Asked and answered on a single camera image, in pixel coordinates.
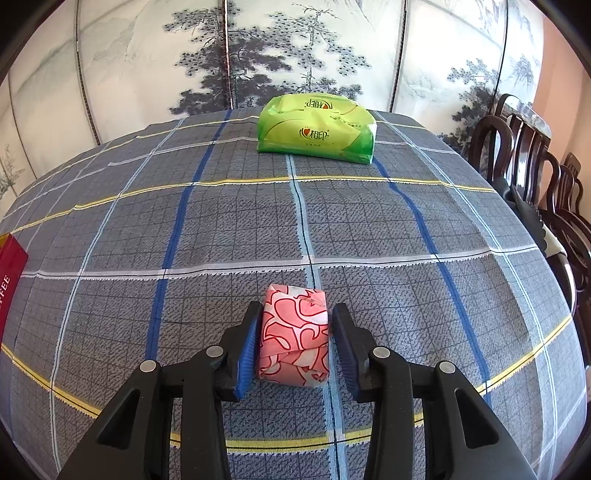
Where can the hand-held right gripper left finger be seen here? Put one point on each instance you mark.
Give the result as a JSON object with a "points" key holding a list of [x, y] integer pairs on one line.
{"points": [[244, 355]]}

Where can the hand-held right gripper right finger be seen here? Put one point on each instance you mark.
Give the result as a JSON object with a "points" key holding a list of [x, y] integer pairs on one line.
{"points": [[346, 355]]}

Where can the pink patterned snack packet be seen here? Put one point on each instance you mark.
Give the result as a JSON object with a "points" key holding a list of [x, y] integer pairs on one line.
{"points": [[293, 332]]}

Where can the red tin box gold inside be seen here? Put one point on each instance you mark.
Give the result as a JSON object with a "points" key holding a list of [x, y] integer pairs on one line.
{"points": [[9, 277]]}

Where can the blue grey plaid tablecloth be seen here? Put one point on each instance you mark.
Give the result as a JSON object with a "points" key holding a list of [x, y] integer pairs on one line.
{"points": [[231, 230]]}

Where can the green tissue pack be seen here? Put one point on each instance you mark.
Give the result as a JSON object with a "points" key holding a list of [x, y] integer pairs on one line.
{"points": [[314, 134]]}

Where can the black and white bag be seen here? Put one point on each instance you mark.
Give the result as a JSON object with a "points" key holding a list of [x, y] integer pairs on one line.
{"points": [[526, 207]]}

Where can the dark wooden chair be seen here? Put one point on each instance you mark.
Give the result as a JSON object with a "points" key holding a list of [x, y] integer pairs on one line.
{"points": [[498, 138], [570, 221]]}

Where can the painted folding screen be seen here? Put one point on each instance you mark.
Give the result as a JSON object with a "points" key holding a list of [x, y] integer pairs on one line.
{"points": [[138, 55]]}

